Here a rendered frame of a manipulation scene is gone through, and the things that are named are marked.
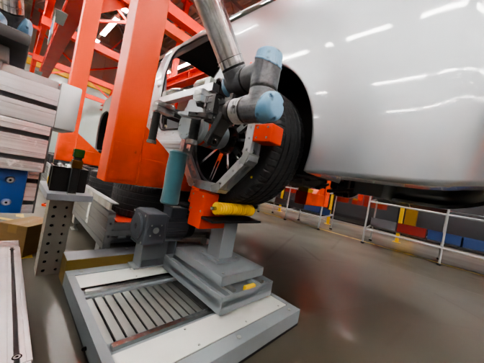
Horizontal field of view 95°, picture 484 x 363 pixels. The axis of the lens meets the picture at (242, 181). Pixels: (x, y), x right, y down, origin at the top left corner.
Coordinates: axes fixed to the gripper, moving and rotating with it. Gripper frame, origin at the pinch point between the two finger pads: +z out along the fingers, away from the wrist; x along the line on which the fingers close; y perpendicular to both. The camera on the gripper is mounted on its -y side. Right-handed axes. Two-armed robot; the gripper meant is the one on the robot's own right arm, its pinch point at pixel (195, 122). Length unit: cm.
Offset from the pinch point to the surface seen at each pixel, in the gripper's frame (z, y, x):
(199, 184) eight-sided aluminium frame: 20.0, -22.8, -21.3
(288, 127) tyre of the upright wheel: -15.1, 9.0, -36.1
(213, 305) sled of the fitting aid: -4, -71, -23
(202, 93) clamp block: -2.4, 10.0, 0.9
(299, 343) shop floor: -30, -83, -53
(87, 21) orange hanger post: 253, 130, 4
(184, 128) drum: 17.9, 0.3, -6.0
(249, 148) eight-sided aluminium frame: -9.3, -4.2, -20.5
